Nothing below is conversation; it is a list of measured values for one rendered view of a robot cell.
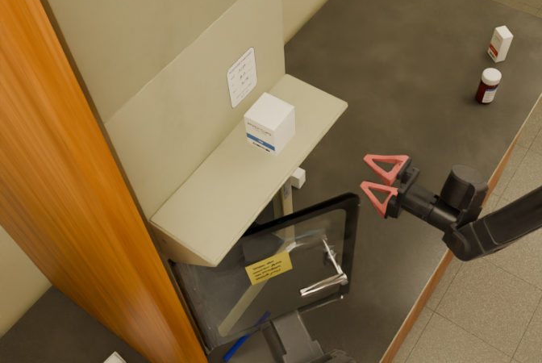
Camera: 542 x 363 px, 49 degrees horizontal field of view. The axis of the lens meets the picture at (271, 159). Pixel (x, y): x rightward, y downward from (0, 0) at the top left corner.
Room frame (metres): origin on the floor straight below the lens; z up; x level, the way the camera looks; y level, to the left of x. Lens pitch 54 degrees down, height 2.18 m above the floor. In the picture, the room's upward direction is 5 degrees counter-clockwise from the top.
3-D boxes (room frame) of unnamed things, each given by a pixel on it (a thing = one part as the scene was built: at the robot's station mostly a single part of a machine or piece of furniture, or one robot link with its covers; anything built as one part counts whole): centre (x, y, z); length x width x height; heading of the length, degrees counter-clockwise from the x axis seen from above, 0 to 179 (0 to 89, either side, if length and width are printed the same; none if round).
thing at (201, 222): (0.49, 0.02, 1.46); 0.32 x 0.12 x 0.10; 140
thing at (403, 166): (0.62, -0.22, 1.24); 0.09 x 0.07 x 0.07; 49
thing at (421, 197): (0.58, -0.27, 1.21); 0.07 x 0.07 x 0.10; 49
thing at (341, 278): (0.44, -0.07, 1.20); 0.10 x 0.05 x 0.03; 106
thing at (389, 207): (0.62, -0.22, 1.17); 0.09 x 0.07 x 0.07; 49
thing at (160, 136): (0.61, 0.16, 1.33); 0.32 x 0.25 x 0.77; 140
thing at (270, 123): (0.52, 0.00, 1.54); 0.05 x 0.05 x 0.06; 51
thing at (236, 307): (0.45, 0.01, 1.19); 0.30 x 0.01 x 0.40; 106
